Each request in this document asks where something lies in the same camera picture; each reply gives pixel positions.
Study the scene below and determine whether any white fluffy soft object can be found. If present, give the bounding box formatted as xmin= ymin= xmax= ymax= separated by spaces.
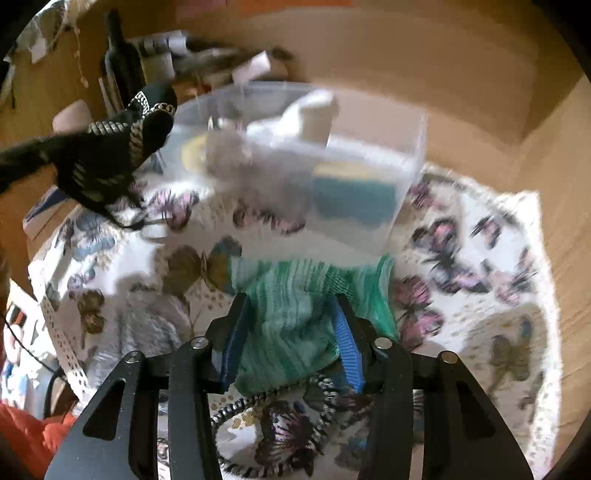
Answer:
xmin=205 ymin=89 xmax=339 ymax=193

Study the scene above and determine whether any yellow soft ball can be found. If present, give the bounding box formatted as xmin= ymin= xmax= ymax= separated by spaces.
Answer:
xmin=181 ymin=134 xmax=207 ymax=174

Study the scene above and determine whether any stack of papers and books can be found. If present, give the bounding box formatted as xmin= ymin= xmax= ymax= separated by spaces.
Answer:
xmin=130 ymin=30 xmax=242 ymax=83

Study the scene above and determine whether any green yellow sponge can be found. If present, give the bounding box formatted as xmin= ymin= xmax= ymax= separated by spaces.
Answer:
xmin=312 ymin=162 xmax=399 ymax=228

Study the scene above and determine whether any green knitted cloth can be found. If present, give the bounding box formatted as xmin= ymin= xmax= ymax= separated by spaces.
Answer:
xmin=229 ymin=256 xmax=400 ymax=396

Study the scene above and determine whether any clear plastic storage box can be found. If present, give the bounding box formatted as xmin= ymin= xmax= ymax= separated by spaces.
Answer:
xmin=160 ymin=82 xmax=428 ymax=254

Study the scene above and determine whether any black pouch with silver chain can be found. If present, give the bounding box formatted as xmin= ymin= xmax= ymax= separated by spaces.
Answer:
xmin=47 ymin=83 xmax=177 ymax=230

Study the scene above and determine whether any butterfly print cloth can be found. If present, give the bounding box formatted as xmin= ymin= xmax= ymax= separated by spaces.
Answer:
xmin=30 ymin=167 xmax=561 ymax=479

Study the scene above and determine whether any dark wine bottle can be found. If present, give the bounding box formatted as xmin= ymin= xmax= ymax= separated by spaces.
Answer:
xmin=104 ymin=9 xmax=145 ymax=109

